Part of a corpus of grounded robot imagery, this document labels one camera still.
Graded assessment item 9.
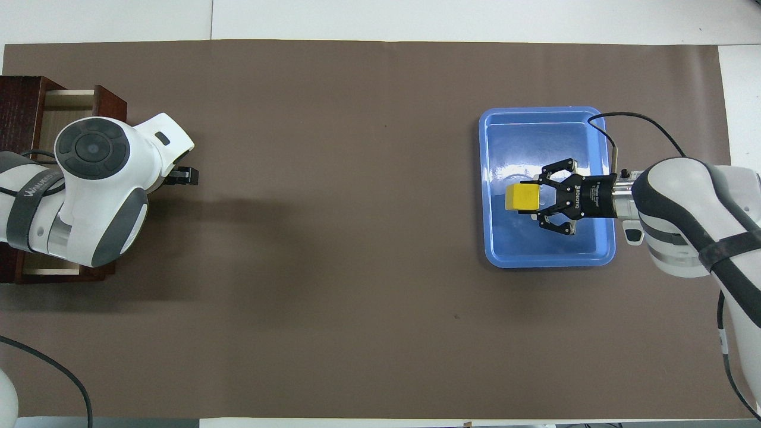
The blue plastic tray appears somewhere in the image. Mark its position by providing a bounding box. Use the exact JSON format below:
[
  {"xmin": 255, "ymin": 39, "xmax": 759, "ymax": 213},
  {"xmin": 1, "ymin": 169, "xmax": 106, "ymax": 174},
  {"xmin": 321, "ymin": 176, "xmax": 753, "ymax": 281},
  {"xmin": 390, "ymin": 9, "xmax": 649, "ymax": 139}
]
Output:
[{"xmin": 478, "ymin": 106, "xmax": 617, "ymax": 269}]

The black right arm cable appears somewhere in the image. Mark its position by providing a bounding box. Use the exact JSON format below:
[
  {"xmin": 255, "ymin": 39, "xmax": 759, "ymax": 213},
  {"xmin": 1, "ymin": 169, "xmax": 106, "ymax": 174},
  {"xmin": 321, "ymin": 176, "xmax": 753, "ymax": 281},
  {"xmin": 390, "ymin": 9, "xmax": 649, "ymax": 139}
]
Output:
[{"xmin": 587, "ymin": 112, "xmax": 761, "ymax": 421}]

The brown table mat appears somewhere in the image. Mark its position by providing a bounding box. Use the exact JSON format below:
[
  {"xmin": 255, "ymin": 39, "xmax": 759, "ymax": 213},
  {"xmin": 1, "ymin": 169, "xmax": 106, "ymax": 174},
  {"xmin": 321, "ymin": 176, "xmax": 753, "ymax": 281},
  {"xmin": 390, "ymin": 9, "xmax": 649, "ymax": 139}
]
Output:
[{"xmin": 0, "ymin": 39, "xmax": 742, "ymax": 420}]

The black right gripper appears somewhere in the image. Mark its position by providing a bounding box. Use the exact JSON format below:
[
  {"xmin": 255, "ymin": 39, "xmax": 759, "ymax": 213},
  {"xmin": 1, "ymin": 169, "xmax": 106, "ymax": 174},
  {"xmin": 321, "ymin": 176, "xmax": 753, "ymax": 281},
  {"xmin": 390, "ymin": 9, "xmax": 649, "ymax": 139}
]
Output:
[{"xmin": 531, "ymin": 158, "xmax": 619, "ymax": 236}]

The yellow cube block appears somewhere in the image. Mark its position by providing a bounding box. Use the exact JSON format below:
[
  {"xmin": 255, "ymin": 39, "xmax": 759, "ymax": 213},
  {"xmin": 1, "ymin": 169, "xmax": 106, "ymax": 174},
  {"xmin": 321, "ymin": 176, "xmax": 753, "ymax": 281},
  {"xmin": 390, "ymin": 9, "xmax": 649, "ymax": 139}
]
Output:
[{"xmin": 505, "ymin": 183, "xmax": 543, "ymax": 213}]

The wooden drawer with dark front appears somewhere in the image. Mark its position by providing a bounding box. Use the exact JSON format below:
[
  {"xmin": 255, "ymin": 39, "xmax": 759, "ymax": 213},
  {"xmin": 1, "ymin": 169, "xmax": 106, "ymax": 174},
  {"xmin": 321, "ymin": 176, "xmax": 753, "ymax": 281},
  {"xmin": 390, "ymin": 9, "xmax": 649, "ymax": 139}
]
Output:
[{"xmin": 15, "ymin": 85, "xmax": 128, "ymax": 283}]

